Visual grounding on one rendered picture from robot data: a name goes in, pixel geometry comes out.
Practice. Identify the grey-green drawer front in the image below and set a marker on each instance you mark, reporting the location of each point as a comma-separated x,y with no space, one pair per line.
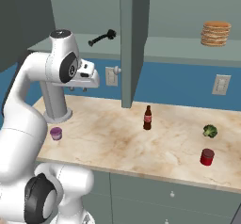
141,213
194,196

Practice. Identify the white wall outlet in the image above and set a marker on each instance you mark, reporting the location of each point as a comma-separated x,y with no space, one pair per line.
221,84
111,77

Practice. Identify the grey-green open cabinet door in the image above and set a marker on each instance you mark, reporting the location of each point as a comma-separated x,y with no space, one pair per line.
131,45

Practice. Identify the white drawer knob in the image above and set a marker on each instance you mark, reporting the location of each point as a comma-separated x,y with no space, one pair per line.
167,222
172,194

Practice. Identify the brown cola bottle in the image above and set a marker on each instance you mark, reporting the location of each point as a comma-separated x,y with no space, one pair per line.
147,118

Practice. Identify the grey-green base cabinet door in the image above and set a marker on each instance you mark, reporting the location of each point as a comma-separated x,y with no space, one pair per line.
100,199

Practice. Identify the green broccoli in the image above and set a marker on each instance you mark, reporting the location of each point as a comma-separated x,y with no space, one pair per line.
210,131

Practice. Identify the dark grey open cabinet door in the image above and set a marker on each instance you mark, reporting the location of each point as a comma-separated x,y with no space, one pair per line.
22,20

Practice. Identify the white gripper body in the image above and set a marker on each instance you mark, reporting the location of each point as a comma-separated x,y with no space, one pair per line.
89,81

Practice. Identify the purple jam jar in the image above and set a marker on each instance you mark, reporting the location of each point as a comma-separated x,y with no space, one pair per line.
56,134

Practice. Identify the stack of pancakes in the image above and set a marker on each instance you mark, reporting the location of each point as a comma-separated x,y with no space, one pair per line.
216,34

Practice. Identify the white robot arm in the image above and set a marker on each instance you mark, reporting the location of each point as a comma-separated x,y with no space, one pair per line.
22,130

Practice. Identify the white round door knob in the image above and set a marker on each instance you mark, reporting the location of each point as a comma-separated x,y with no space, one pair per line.
117,70

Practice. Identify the grey-green upper cabinet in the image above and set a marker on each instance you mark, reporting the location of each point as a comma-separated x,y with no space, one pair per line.
188,14
88,11

